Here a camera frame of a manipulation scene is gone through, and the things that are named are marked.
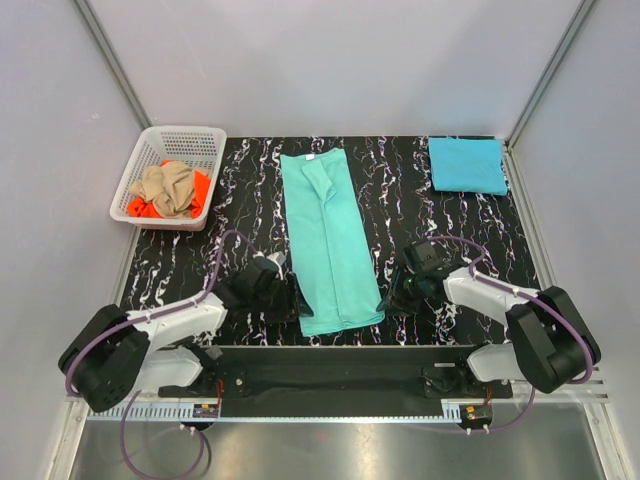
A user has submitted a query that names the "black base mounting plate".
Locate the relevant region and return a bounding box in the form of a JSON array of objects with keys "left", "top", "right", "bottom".
[{"left": 159, "top": 346, "right": 512, "bottom": 420}]

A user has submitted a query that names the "teal t shirt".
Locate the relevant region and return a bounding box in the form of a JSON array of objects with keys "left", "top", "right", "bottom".
[{"left": 280, "top": 148, "right": 384, "bottom": 337}]

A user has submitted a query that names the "folded blue t shirt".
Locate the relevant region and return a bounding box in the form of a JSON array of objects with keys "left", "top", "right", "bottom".
[{"left": 428, "top": 137, "right": 508, "bottom": 196}]

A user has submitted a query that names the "white plastic laundry basket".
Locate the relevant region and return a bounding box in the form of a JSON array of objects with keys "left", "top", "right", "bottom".
[{"left": 109, "top": 125, "right": 227, "bottom": 231}]

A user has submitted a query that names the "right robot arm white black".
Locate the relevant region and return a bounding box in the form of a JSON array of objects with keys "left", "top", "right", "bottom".
[{"left": 377, "top": 238, "right": 602, "bottom": 397}]

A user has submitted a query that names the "left orange connector board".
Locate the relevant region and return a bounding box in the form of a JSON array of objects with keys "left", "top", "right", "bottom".
[{"left": 192, "top": 403, "right": 220, "bottom": 418}]

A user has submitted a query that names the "aluminium rail frame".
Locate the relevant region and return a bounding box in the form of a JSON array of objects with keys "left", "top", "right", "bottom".
[{"left": 81, "top": 372, "right": 610, "bottom": 424}]

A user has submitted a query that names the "beige t shirt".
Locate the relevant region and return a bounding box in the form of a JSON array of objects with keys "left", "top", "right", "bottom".
[{"left": 130, "top": 160, "right": 199, "bottom": 217}]

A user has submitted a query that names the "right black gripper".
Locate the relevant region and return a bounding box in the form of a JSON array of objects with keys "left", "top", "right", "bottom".
[{"left": 376, "top": 266, "right": 426, "bottom": 318}]

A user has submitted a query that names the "orange t shirt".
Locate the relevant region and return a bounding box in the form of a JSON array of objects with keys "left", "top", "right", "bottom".
[{"left": 126, "top": 160, "right": 211, "bottom": 219}]

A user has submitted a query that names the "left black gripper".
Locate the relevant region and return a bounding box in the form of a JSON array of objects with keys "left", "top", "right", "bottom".
[{"left": 251, "top": 274, "right": 312, "bottom": 325}]

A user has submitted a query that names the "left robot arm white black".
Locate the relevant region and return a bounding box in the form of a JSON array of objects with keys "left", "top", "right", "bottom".
[{"left": 58, "top": 260, "right": 313, "bottom": 413}]

